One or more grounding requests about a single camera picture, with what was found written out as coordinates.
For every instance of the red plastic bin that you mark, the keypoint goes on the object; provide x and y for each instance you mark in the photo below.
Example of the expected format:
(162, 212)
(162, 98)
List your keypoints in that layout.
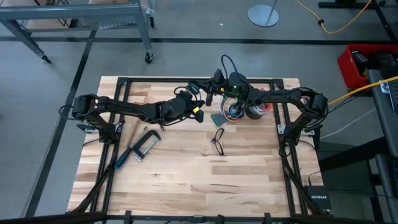
(345, 67)

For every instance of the grey desk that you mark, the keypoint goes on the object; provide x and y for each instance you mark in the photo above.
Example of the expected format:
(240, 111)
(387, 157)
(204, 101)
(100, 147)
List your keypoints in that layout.
(384, 124)

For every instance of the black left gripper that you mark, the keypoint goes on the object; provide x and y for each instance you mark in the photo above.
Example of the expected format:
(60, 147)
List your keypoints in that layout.
(190, 100)

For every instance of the black desk leg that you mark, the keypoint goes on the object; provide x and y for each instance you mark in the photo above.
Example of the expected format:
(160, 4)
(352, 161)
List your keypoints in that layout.
(348, 155)

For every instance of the round grey stand base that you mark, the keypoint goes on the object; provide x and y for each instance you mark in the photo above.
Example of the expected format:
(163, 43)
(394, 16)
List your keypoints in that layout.
(263, 15)

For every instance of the black tape roll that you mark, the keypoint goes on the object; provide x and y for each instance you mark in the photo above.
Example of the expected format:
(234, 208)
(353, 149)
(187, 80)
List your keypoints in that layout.
(255, 114)

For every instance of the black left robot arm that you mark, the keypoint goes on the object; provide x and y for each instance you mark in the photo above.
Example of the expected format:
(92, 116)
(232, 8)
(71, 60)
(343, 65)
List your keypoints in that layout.
(133, 109)

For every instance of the white tub with red rim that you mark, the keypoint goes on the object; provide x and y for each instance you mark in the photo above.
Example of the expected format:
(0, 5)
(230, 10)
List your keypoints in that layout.
(266, 107)

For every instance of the black Netgear network switch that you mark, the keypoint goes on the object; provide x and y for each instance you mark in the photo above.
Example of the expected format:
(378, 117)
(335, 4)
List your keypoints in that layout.
(317, 197)

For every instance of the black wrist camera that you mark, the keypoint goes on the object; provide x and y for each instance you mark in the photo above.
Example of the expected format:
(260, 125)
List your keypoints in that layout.
(200, 117)
(218, 76)

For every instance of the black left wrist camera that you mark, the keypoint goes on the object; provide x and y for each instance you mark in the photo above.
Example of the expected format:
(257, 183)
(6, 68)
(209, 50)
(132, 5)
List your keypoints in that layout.
(200, 117)

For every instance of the black desk foot bar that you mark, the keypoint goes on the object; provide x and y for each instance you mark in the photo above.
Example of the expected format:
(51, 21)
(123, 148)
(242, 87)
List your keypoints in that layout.
(342, 4)

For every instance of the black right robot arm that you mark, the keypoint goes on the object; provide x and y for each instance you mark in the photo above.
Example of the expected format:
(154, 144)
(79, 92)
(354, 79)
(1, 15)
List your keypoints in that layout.
(286, 96)

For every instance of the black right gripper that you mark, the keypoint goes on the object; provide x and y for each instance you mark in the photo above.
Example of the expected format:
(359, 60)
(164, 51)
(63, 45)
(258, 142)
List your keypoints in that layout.
(221, 89)

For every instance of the black aluminium table frame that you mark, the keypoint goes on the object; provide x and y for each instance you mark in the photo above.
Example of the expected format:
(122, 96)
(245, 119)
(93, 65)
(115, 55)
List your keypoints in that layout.
(155, 80)

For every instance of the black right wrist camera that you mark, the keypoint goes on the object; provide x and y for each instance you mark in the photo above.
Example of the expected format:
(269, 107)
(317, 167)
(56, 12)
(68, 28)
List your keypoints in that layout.
(218, 76)

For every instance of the grey metal cart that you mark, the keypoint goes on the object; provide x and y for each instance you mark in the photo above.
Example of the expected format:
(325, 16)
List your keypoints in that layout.
(71, 11)

